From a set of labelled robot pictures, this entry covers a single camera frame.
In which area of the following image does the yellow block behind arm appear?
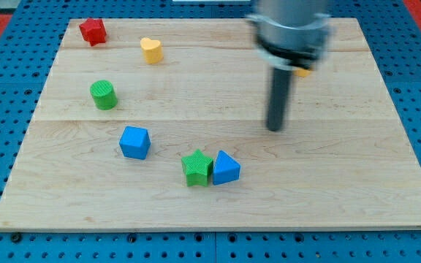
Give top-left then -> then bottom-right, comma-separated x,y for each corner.
294,68 -> 312,77

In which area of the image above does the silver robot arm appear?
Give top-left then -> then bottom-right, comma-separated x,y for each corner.
246,0 -> 331,71

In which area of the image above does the green star block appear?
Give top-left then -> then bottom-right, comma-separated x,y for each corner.
181,149 -> 213,187

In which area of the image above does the red star block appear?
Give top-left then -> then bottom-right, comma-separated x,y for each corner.
79,18 -> 107,46

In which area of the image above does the blue triangle block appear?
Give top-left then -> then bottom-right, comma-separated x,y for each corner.
213,150 -> 241,185

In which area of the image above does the light wooden board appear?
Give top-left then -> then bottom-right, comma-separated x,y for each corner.
0,18 -> 421,233

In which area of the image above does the blue cube block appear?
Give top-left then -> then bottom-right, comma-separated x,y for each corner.
119,126 -> 151,160

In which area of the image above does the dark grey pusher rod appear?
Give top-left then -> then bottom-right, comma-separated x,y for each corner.
266,68 -> 292,132

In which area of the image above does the yellow heart block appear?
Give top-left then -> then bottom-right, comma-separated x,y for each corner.
140,37 -> 164,64

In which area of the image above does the green cylinder block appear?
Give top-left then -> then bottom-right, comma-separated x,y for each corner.
90,80 -> 118,110

